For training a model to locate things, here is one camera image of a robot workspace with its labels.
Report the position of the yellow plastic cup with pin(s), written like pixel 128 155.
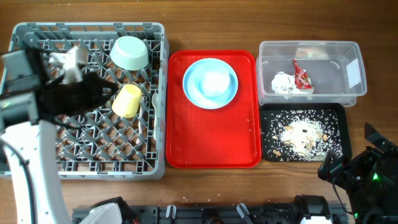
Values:
pixel 127 101

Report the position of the white plastic fork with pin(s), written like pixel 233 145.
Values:
pixel 140 126

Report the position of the clear plastic bin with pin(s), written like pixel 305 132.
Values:
pixel 335 68

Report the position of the rice and food scraps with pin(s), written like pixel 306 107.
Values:
pixel 299 135

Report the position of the red snack wrapper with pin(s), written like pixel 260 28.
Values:
pixel 302 80

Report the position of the light blue plate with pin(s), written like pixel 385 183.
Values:
pixel 195 97

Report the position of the white plastic spoon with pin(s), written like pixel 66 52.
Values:
pixel 155 104

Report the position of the white tissue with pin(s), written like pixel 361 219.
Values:
pixel 284 83

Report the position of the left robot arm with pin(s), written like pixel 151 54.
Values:
pixel 28 135

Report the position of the black plastic tray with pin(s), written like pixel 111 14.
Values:
pixel 336 107

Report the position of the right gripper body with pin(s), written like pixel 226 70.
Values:
pixel 351 173

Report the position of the red plastic tray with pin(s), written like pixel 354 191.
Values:
pixel 228 137

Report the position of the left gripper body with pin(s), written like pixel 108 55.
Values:
pixel 73 98

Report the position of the green bowl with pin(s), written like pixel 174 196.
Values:
pixel 130 53

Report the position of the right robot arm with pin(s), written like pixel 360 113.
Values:
pixel 369 179

